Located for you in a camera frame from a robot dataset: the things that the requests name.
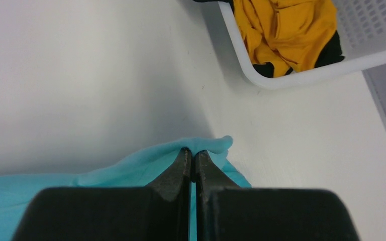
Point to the cyan t-shirt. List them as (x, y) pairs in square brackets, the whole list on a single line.
[(136, 169)]

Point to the white plastic basket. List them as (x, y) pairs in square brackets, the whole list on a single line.
[(361, 26)]

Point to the yellow t-shirt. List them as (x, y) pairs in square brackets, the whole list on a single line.
[(283, 33)]

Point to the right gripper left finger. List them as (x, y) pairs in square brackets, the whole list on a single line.
[(159, 210)]

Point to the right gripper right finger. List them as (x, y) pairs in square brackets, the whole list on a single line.
[(227, 211)]

